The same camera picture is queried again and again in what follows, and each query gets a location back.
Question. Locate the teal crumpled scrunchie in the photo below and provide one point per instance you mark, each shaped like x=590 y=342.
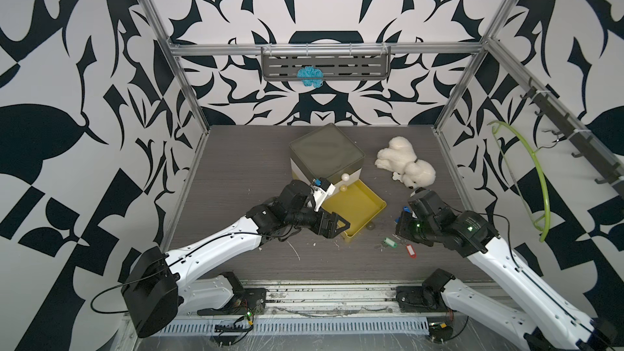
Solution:
x=311 y=77

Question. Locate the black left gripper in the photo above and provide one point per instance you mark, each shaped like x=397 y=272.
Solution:
x=330 y=231

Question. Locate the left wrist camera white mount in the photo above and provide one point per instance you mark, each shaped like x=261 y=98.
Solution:
x=322 y=189

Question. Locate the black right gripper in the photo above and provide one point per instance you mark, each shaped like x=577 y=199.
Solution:
x=400 y=227

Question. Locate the yellow bottom drawer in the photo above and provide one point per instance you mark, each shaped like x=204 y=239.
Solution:
x=358 y=205

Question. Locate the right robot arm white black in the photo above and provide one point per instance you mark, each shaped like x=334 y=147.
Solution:
x=543 y=319

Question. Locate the dark wall hook rail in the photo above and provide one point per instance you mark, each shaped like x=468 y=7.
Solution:
x=587 y=143

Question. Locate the grey slotted wall shelf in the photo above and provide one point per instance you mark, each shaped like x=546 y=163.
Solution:
x=347 y=63

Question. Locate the white slotted cable duct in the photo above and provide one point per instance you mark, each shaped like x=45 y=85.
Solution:
x=299 y=326

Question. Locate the drawer unit olive cream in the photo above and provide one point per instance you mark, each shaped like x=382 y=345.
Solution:
x=326 y=153

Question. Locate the green clothes hanger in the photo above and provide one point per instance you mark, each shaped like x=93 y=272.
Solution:
x=532 y=186

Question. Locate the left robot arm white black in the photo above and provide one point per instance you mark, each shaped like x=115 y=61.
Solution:
x=162 y=285

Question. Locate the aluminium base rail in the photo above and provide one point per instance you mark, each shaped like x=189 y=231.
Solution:
x=334 y=298

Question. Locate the white plush polar bear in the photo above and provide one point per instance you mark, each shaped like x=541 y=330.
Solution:
x=400 y=159

